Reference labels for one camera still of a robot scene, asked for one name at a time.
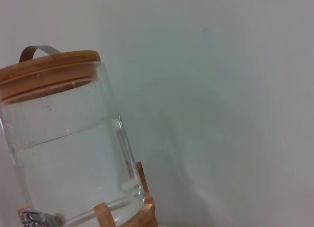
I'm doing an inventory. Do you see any chrome faucet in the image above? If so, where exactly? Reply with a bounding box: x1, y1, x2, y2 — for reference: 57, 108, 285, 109
21, 208, 67, 227

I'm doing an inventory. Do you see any wooden dispenser stand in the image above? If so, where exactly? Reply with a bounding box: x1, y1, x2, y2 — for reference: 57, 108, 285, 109
16, 162, 157, 227

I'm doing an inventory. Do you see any glass water dispenser jar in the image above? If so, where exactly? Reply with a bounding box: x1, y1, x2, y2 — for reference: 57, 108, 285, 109
0, 62, 146, 227

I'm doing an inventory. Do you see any bamboo lid with metal handle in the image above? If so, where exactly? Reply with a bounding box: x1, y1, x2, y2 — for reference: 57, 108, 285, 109
0, 45, 102, 104

